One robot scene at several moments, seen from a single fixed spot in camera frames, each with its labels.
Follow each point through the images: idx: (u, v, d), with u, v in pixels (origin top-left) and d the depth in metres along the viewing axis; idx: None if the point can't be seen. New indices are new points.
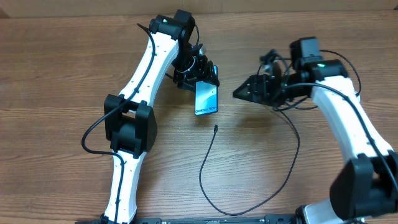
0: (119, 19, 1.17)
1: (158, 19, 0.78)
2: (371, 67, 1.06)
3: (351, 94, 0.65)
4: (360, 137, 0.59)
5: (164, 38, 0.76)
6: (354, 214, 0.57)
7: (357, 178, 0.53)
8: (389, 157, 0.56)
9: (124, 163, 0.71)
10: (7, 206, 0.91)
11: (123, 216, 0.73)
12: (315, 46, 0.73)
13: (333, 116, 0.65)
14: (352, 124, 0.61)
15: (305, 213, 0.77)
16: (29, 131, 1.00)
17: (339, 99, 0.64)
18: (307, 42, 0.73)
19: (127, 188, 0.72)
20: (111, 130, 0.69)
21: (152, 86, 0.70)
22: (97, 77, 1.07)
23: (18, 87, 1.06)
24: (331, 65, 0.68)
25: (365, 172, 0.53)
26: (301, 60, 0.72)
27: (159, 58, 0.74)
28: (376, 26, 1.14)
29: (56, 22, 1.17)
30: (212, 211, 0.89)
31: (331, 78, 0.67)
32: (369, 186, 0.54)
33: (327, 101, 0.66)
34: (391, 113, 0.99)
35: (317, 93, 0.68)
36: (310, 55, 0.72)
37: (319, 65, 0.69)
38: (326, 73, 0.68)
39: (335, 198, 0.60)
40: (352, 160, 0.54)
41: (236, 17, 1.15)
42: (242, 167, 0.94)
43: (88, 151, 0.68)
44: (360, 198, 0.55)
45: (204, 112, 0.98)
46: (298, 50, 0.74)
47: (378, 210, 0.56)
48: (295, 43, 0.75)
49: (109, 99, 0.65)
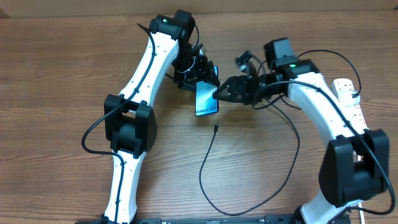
0: (119, 19, 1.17)
1: (158, 19, 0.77)
2: (372, 67, 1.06)
3: (323, 85, 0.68)
4: (337, 121, 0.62)
5: (164, 38, 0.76)
6: (344, 198, 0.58)
7: (338, 157, 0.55)
8: (366, 135, 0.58)
9: (124, 163, 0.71)
10: (7, 206, 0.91)
11: (122, 216, 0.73)
12: (287, 47, 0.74)
13: (310, 108, 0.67)
14: (328, 111, 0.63)
15: (302, 211, 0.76)
16: (29, 131, 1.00)
17: (314, 92, 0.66)
18: (279, 43, 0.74)
19: (127, 188, 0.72)
20: (111, 130, 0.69)
21: (152, 86, 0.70)
22: (97, 77, 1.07)
23: (18, 87, 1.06)
24: (303, 64, 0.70)
25: (346, 150, 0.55)
26: (275, 61, 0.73)
27: (159, 58, 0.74)
28: (376, 26, 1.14)
29: (56, 22, 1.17)
30: (212, 211, 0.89)
31: (304, 74, 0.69)
32: (351, 165, 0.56)
33: (303, 95, 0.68)
34: (391, 113, 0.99)
35: (292, 90, 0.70)
36: (283, 55, 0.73)
37: (290, 65, 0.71)
38: (297, 73, 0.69)
39: (324, 186, 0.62)
40: (332, 141, 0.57)
41: (236, 17, 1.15)
42: (242, 167, 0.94)
43: (88, 151, 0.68)
44: (346, 180, 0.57)
45: (204, 113, 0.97)
46: (272, 51, 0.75)
47: (365, 190, 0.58)
48: (268, 45, 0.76)
49: (109, 100, 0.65)
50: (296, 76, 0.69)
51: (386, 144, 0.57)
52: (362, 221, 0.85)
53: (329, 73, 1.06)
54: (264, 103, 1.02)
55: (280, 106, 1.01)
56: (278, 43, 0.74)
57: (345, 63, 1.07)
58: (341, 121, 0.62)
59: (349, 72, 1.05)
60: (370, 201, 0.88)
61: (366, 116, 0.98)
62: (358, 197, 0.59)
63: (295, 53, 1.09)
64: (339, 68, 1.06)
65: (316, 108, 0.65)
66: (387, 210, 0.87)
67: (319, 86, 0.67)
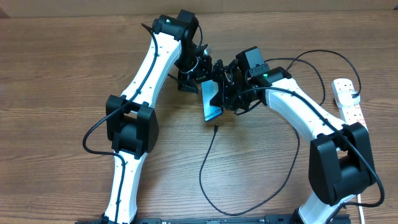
0: (120, 20, 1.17)
1: (161, 19, 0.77)
2: (371, 68, 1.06)
3: (296, 88, 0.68)
4: (316, 121, 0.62)
5: (166, 39, 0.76)
6: (336, 196, 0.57)
7: (322, 156, 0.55)
8: (346, 130, 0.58)
9: (125, 164, 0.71)
10: (7, 206, 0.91)
11: (123, 216, 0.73)
12: (258, 56, 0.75)
13: (289, 112, 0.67)
14: (306, 112, 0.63)
15: (300, 213, 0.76)
16: (29, 131, 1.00)
17: (289, 97, 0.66)
18: (250, 53, 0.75)
19: (128, 188, 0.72)
20: (113, 131, 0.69)
21: (153, 88, 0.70)
22: (97, 77, 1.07)
23: (18, 87, 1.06)
24: (274, 73, 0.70)
25: (328, 148, 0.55)
26: (249, 71, 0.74)
27: (161, 59, 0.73)
28: (376, 26, 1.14)
29: (56, 22, 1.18)
30: (212, 211, 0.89)
31: (278, 82, 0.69)
32: (336, 162, 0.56)
33: (280, 101, 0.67)
34: (390, 113, 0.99)
35: (269, 98, 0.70)
36: (255, 65, 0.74)
37: (263, 75, 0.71)
38: (271, 81, 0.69)
39: (316, 188, 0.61)
40: (314, 140, 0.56)
41: (236, 17, 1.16)
42: (241, 167, 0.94)
43: (89, 151, 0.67)
44: (334, 177, 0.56)
45: (212, 117, 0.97)
46: (244, 61, 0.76)
47: (356, 184, 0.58)
48: (240, 55, 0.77)
49: (111, 101, 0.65)
50: (270, 84, 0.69)
51: (366, 135, 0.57)
52: (362, 221, 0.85)
53: (329, 73, 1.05)
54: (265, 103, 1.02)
55: None
56: (249, 53, 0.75)
57: (345, 63, 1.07)
58: (319, 120, 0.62)
59: (349, 72, 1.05)
60: (371, 200, 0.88)
61: (365, 117, 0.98)
62: (351, 193, 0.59)
63: (295, 53, 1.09)
64: (339, 68, 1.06)
65: (294, 112, 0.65)
66: (387, 210, 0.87)
67: (293, 89, 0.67)
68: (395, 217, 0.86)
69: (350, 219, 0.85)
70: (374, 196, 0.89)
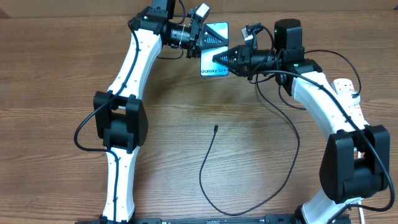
0: (120, 19, 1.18)
1: (138, 17, 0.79)
2: (371, 68, 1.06)
3: (326, 84, 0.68)
4: (339, 117, 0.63)
5: (147, 34, 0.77)
6: (344, 194, 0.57)
7: (339, 150, 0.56)
8: (367, 131, 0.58)
9: (117, 160, 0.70)
10: (7, 206, 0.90)
11: (121, 214, 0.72)
12: (299, 37, 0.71)
13: (314, 106, 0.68)
14: (330, 107, 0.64)
15: (302, 211, 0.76)
16: (29, 131, 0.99)
17: (316, 90, 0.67)
18: (292, 33, 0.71)
19: (124, 185, 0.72)
20: (102, 127, 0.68)
21: (138, 81, 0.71)
22: (97, 77, 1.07)
23: (18, 86, 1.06)
24: (305, 65, 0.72)
25: (346, 144, 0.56)
26: (283, 51, 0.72)
27: (143, 53, 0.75)
28: (376, 25, 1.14)
29: (56, 22, 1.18)
30: (212, 211, 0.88)
31: (307, 74, 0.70)
32: (351, 158, 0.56)
33: (306, 94, 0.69)
34: (391, 113, 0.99)
35: (295, 89, 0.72)
36: (292, 48, 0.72)
37: (294, 65, 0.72)
38: (300, 71, 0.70)
39: (324, 182, 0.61)
40: (333, 134, 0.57)
41: (236, 17, 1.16)
42: (242, 167, 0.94)
43: (83, 149, 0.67)
44: (346, 174, 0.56)
45: (212, 73, 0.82)
46: (284, 38, 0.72)
47: (365, 186, 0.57)
48: (281, 29, 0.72)
49: (97, 97, 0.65)
50: (300, 74, 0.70)
51: (387, 139, 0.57)
52: (362, 221, 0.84)
53: (329, 73, 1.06)
54: (265, 102, 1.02)
55: (280, 106, 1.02)
56: (291, 32, 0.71)
57: (345, 63, 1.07)
58: (342, 117, 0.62)
59: (349, 72, 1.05)
60: (370, 202, 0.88)
61: (365, 116, 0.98)
62: (359, 194, 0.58)
63: None
64: (339, 68, 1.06)
65: (318, 104, 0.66)
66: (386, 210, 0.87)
67: (322, 83, 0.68)
68: (395, 217, 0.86)
69: (350, 219, 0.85)
70: (375, 196, 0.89)
